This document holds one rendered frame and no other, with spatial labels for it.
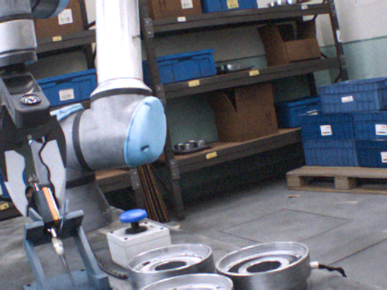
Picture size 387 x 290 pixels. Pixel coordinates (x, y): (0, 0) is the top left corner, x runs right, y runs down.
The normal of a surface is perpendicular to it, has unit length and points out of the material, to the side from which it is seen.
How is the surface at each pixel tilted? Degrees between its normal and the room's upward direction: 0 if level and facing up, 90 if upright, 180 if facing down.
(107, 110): 73
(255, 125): 91
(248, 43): 90
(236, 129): 91
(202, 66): 90
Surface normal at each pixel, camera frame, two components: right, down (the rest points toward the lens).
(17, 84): 0.11, -0.86
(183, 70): 0.46, 0.02
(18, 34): 0.65, -0.04
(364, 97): -0.78, 0.21
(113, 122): -0.26, -0.18
